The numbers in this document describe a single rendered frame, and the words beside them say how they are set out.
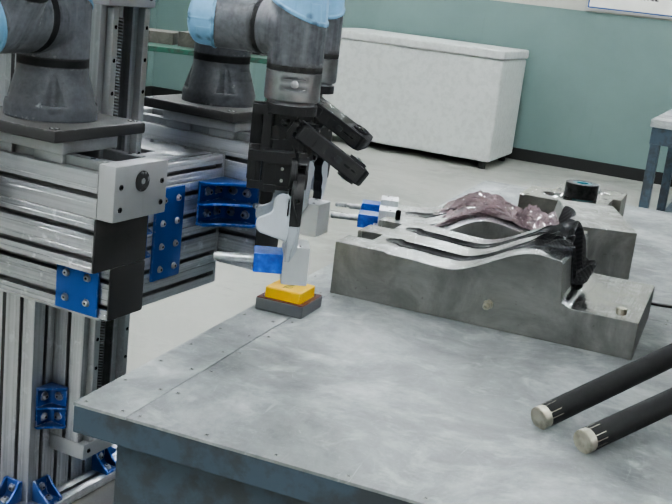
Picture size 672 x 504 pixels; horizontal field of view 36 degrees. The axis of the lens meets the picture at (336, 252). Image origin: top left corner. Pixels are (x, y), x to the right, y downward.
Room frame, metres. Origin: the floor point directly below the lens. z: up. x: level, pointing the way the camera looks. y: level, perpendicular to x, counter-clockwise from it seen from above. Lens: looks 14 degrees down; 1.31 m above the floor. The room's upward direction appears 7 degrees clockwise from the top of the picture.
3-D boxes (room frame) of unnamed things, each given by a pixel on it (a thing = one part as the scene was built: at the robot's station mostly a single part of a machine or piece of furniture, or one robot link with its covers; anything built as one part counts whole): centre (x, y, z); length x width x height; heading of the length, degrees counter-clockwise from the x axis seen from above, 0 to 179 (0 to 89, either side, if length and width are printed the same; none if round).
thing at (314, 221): (1.72, 0.09, 0.92); 0.13 x 0.05 x 0.05; 69
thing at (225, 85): (2.17, 0.28, 1.09); 0.15 x 0.15 x 0.10
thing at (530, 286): (1.73, -0.28, 0.87); 0.50 x 0.26 x 0.14; 70
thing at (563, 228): (1.74, -0.27, 0.92); 0.35 x 0.16 x 0.09; 70
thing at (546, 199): (2.49, -0.54, 0.84); 0.20 x 0.15 x 0.07; 70
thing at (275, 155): (1.41, 0.09, 1.08); 0.09 x 0.08 x 0.12; 97
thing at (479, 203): (2.08, -0.32, 0.90); 0.26 x 0.18 x 0.08; 87
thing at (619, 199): (2.67, -0.63, 0.83); 0.17 x 0.13 x 0.06; 70
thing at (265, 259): (1.41, 0.10, 0.92); 0.13 x 0.05 x 0.05; 97
